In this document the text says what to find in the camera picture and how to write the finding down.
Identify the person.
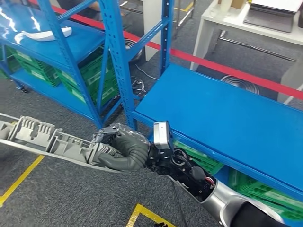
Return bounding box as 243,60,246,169
54,0,103,20

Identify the black ribbed round base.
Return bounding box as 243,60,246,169
123,38,144,64
220,74,260,95

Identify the blue steel shelf rack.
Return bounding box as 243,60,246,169
0,0,119,130
99,0,303,227

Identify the steel crossbar frame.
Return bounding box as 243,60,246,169
218,29,297,63

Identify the black floor cable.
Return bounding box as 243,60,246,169
129,63,159,98

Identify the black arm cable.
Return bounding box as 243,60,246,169
170,181,188,227

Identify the silver plastic hubcap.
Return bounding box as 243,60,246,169
0,113,124,174

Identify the brown cardboard box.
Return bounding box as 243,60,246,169
230,0,247,10

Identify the red barrier tape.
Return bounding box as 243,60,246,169
28,0,303,102

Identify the clear round container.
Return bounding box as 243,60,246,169
209,3,228,19

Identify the yellow floor tape square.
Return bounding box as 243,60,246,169
0,155,45,208
125,203,178,227

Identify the white curved plastic part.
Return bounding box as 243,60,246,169
14,26,73,42

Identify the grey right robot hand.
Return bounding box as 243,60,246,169
93,122,143,172

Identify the grey laptop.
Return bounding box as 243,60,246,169
243,0,303,34

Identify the steel tube frame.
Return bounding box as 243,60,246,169
173,0,197,40

